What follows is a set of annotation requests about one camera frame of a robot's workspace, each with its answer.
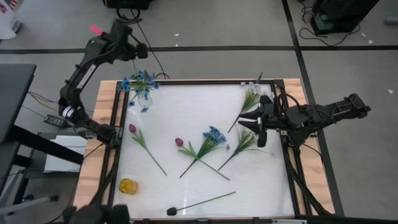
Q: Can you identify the black power adapter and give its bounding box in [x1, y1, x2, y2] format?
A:
[43, 114, 70, 129]

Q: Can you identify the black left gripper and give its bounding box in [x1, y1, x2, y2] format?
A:
[107, 19, 149, 62]

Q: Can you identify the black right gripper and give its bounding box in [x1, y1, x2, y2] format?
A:
[238, 95, 282, 148]

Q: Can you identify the grey desk leg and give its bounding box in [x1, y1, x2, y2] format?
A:
[0, 167, 60, 218]

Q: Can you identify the black box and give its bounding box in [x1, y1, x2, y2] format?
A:
[102, 0, 155, 10]

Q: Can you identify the long black cable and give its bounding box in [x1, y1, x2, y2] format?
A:
[116, 6, 171, 80]

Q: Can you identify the blue flower bunch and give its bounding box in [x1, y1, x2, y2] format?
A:
[117, 59, 161, 114]
[178, 125, 231, 179]

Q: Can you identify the white machine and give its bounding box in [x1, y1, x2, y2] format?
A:
[0, 0, 23, 40]

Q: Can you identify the clear glass vase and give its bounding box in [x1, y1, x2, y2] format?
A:
[138, 91, 155, 110]

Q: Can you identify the dark artificial tulip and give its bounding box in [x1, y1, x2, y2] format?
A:
[166, 191, 237, 217]

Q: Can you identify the black desk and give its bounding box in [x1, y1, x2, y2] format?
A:
[0, 63, 85, 200]

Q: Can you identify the white flower bunch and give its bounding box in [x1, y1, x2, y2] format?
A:
[217, 129, 274, 171]
[226, 81, 276, 134]

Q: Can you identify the black equipment case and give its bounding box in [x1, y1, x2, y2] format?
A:
[310, 0, 381, 35]

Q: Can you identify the red artificial tulip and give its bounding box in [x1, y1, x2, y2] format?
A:
[128, 123, 168, 177]
[174, 137, 231, 182]

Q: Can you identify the white box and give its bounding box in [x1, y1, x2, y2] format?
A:
[43, 134, 88, 174]

